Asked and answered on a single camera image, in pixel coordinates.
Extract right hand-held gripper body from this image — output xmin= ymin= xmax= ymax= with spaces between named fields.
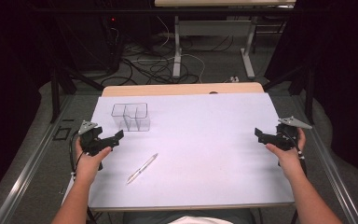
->
xmin=263 ymin=116 xmax=313 ymax=152

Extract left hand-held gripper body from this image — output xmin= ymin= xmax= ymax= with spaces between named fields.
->
xmin=77 ymin=119 xmax=117 ymax=157

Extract person's right hand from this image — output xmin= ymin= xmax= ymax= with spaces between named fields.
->
xmin=265 ymin=128 xmax=308 ymax=181

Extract person's left hand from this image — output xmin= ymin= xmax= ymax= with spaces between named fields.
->
xmin=74 ymin=137 xmax=113 ymax=183

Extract clear plastic divided organizer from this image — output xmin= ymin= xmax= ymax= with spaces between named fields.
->
xmin=110 ymin=102 xmax=151 ymax=133

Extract clear ballpoint pen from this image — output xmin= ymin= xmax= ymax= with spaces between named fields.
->
xmin=126 ymin=152 xmax=159 ymax=186

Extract black metal stand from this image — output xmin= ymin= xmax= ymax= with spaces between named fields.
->
xmin=42 ymin=46 xmax=105 ymax=123
xmin=262 ymin=59 xmax=317 ymax=125

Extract white table mat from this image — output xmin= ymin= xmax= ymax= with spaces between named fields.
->
xmin=88 ymin=91 xmax=296 ymax=209

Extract wooden table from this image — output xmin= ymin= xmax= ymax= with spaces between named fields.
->
xmin=88 ymin=81 xmax=296 ymax=213

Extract person's grey trousers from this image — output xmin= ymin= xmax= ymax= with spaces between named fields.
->
xmin=122 ymin=209 xmax=257 ymax=224

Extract black computer tower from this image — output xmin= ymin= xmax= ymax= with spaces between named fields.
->
xmin=100 ymin=14 xmax=126 ymax=75

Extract person's white shirt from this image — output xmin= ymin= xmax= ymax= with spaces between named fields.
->
xmin=167 ymin=216 xmax=235 ymax=224

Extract white-legged background desk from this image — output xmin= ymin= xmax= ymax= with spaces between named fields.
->
xmin=154 ymin=0 xmax=296 ymax=80

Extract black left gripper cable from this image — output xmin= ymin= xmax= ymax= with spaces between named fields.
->
xmin=68 ymin=129 xmax=86 ymax=175

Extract tangle of black floor cables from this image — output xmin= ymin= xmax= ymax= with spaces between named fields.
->
xmin=100 ymin=34 xmax=235 ymax=87

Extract white floor cable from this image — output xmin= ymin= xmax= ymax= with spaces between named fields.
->
xmin=155 ymin=16 xmax=207 ymax=84

